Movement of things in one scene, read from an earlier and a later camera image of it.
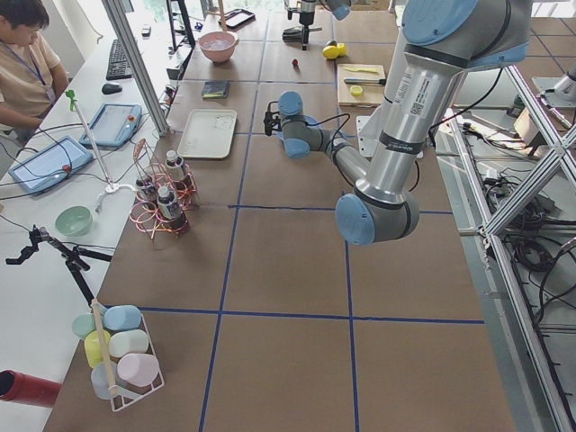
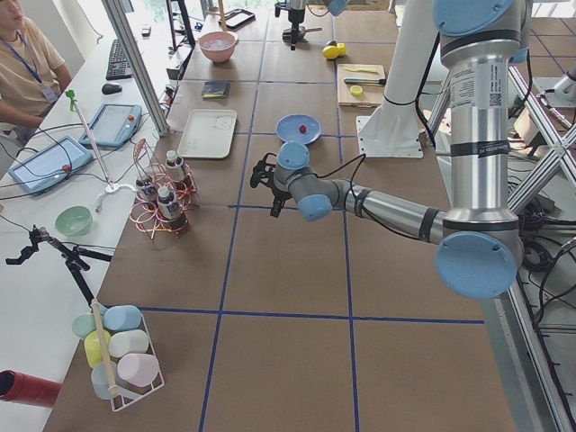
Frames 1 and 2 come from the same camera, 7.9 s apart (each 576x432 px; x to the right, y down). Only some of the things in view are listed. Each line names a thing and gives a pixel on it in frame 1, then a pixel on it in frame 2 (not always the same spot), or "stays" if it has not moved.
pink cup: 138,369 stays
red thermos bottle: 25,389 stays
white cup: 123,343 stays
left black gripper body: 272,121 -> 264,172
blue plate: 301,126 stays
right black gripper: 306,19 -> 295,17
